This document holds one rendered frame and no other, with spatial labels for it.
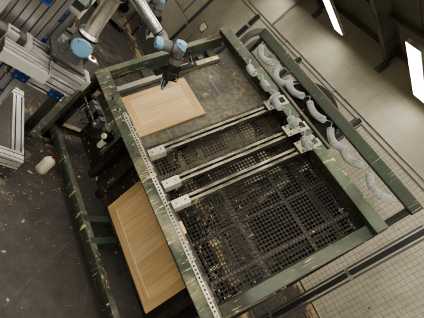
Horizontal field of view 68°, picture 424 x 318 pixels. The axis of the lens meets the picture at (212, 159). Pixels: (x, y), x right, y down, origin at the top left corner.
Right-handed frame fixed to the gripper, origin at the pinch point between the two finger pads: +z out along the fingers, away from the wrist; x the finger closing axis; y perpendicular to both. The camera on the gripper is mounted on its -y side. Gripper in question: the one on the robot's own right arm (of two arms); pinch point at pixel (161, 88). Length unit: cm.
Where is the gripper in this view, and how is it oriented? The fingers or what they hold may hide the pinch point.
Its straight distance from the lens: 223.1
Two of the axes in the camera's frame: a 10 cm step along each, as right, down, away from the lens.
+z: -4.1, 6.9, 6.0
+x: -3.5, -7.2, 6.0
